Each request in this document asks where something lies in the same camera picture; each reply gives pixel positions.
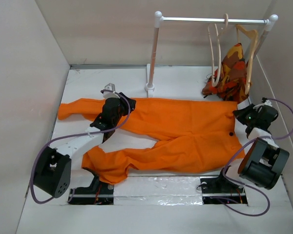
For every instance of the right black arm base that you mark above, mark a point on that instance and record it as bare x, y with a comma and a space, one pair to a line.
216, 189

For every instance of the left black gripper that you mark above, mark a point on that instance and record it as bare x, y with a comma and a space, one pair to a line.
124, 102

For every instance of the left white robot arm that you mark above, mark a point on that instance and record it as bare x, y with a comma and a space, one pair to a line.
51, 171

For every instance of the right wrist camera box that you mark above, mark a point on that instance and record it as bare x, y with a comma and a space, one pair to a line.
265, 102

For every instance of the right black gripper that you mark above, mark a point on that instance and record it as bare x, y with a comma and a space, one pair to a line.
240, 114

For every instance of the tan wooden hanger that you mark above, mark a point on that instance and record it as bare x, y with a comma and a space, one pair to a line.
253, 36

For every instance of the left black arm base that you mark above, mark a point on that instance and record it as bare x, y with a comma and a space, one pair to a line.
86, 189

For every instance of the white clothes rack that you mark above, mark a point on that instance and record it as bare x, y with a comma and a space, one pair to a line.
220, 25

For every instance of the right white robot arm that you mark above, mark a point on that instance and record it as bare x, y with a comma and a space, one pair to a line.
264, 162

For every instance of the camouflage orange garment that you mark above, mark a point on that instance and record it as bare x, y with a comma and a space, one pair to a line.
233, 77

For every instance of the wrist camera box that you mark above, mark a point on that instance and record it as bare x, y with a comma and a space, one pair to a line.
110, 88
265, 102

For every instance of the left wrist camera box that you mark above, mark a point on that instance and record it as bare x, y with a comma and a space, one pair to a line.
110, 88

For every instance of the orange trousers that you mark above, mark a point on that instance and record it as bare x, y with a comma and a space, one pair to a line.
191, 137

